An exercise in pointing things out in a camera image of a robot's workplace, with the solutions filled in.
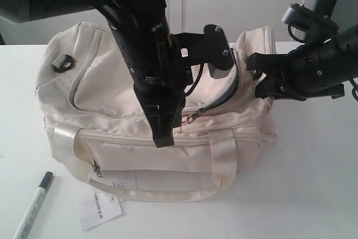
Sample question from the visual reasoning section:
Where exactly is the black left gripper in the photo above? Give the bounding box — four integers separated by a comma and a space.
97, 3, 188, 148

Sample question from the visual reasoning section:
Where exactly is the white paper hang tag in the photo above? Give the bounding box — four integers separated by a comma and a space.
77, 189, 123, 229

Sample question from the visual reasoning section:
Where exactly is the white marker black cap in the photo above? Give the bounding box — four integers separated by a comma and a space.
13, 171, 54, 239

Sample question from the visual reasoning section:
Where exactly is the cream fabric duffel bag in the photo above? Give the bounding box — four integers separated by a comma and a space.
36, 22, 276, 202

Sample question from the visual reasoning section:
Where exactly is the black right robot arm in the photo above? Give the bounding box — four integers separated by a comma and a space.
136, 0, 357, 147

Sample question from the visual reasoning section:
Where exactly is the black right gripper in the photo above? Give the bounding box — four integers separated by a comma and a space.
246, 33, 346, 101

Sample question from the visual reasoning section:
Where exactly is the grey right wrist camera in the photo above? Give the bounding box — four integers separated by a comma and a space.
282, 3, 339, 44

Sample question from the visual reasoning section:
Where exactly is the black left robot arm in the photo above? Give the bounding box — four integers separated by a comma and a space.
1, 0, 187, 111

